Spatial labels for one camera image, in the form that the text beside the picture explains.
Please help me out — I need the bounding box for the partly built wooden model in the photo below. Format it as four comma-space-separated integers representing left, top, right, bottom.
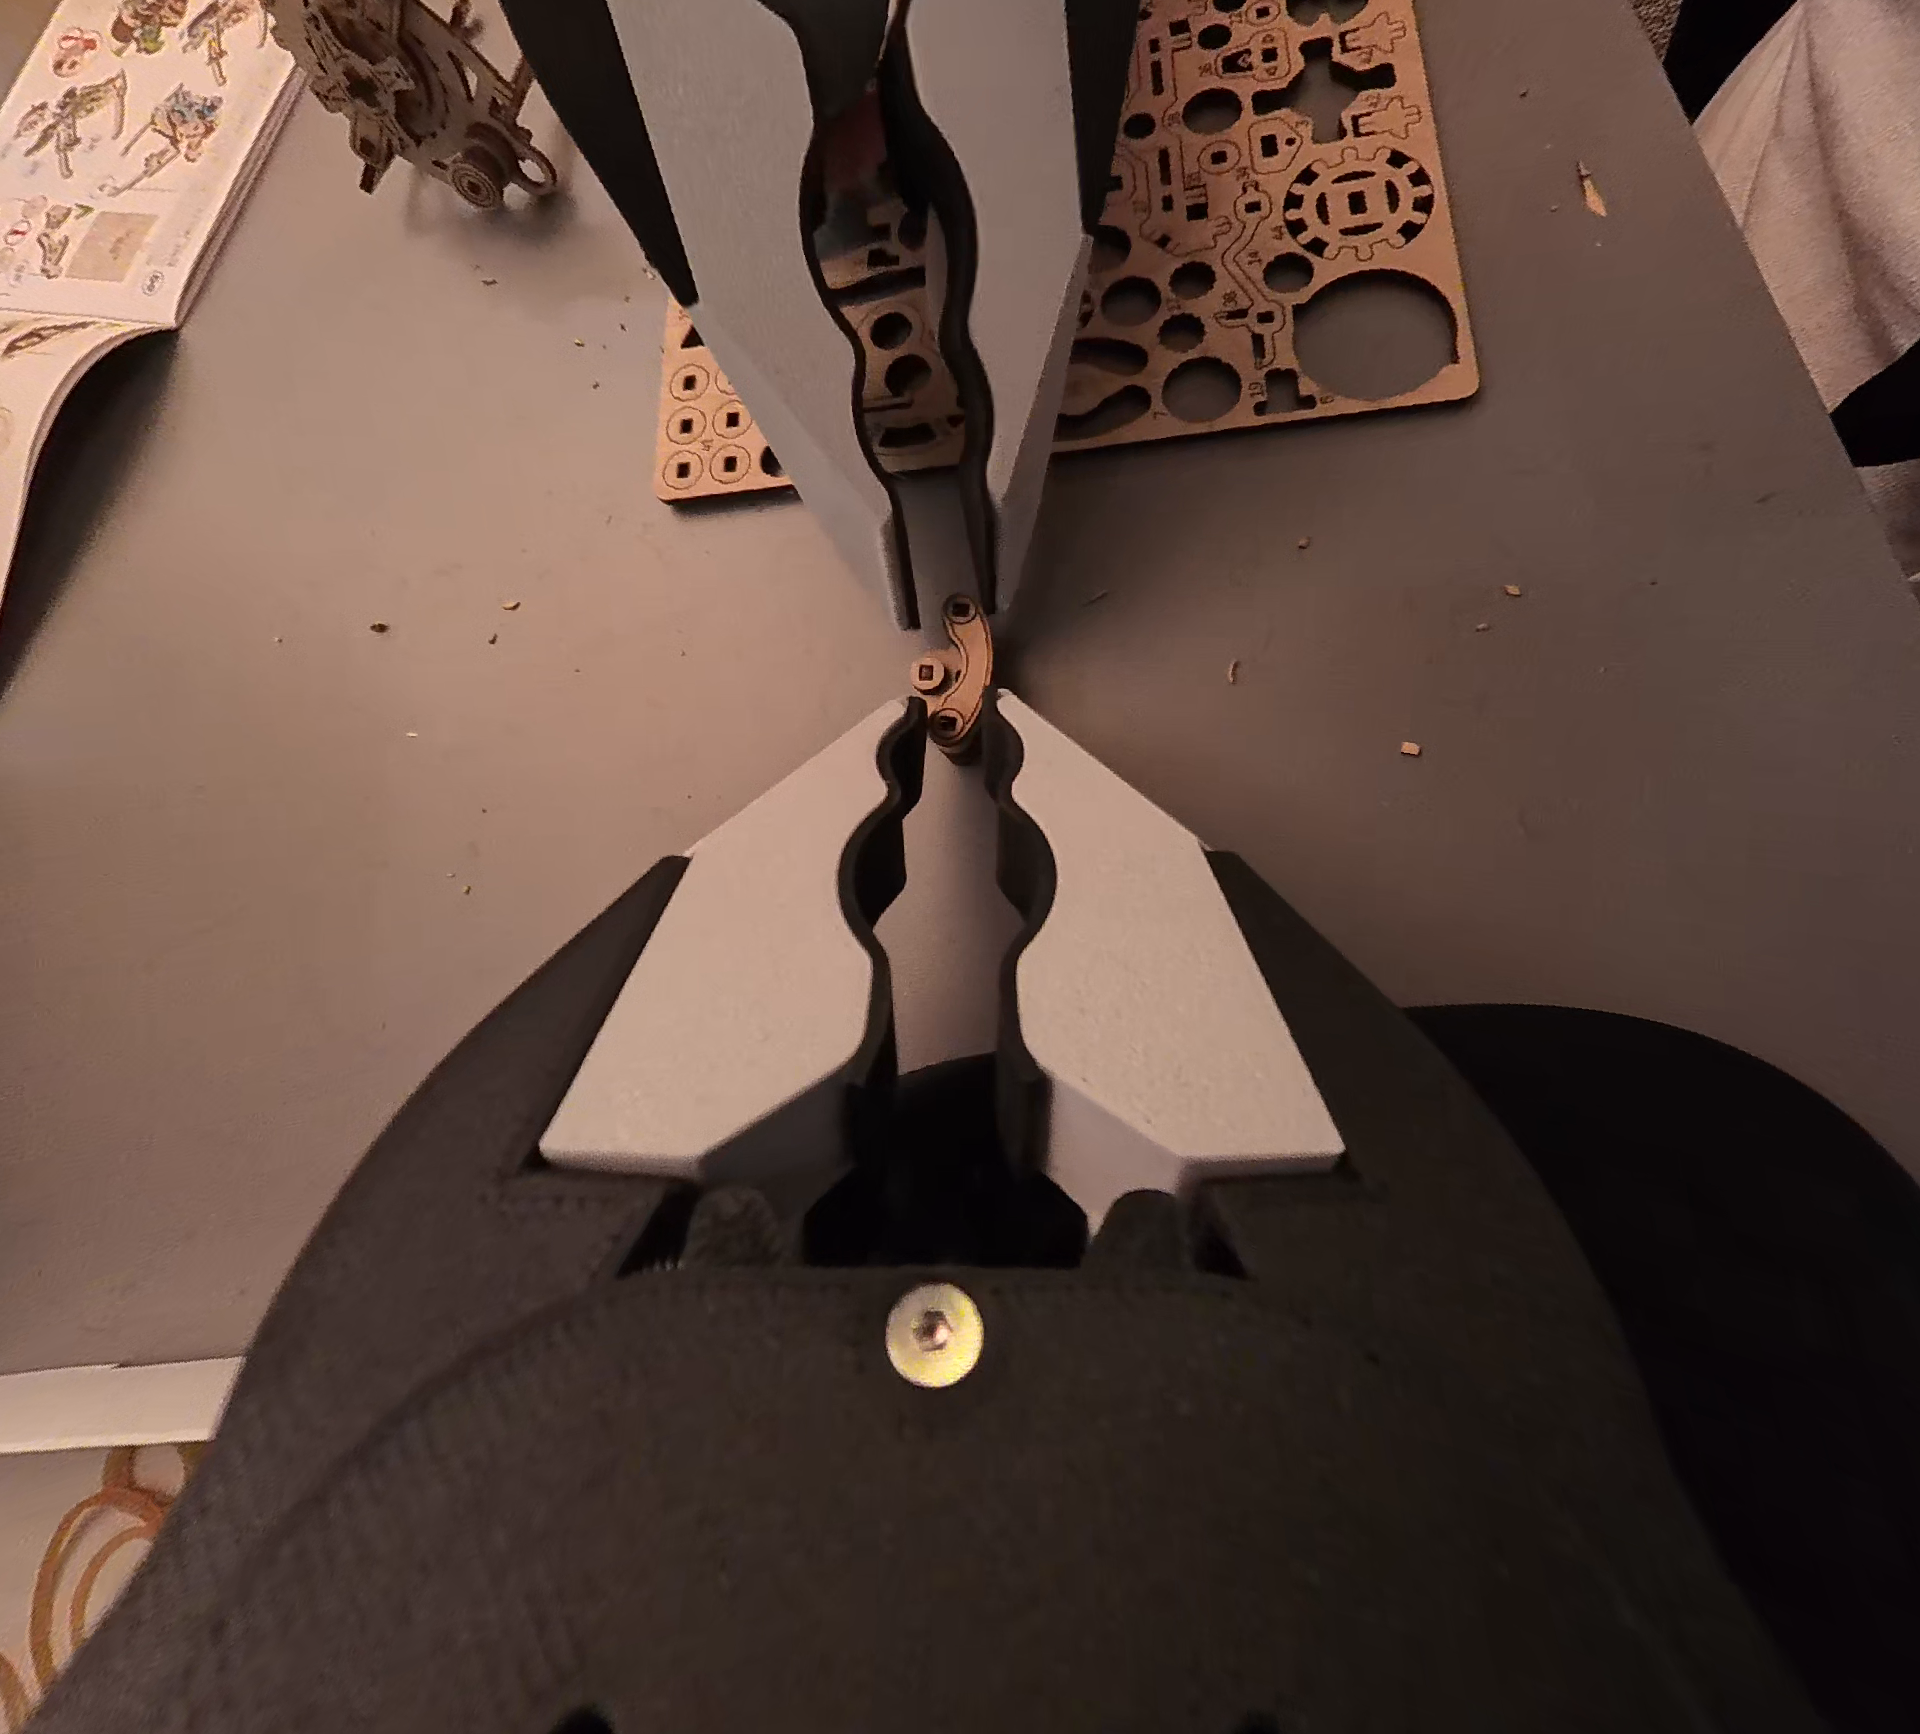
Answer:
262, 0, 560, 215

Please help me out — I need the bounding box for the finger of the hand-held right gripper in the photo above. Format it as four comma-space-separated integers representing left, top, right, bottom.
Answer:
900, 0, 1098, 655
595, 0, 924, 635

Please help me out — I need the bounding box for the illustrated instruction booklet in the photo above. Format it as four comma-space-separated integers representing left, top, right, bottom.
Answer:
0, 0, 324, 613

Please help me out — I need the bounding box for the pile of tan rubber bands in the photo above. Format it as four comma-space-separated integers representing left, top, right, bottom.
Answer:
0, 1441, 203, 1692

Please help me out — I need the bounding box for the laser-cut plywood parts sheet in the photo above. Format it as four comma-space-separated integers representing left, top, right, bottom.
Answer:
651, 0, 1480, 507

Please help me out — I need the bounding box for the white cardboard box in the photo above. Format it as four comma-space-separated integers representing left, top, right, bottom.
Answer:
0, 1356, 246, 1722

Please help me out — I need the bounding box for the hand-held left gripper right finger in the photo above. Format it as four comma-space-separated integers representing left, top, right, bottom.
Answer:
981, 689, 1344, 1244

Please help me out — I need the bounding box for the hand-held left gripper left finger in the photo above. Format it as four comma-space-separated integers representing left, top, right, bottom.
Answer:
536, 697, 931, 1249

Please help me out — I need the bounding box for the small curved wooden model part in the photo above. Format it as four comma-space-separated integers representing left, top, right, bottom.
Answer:
905, 590, 1000, 768

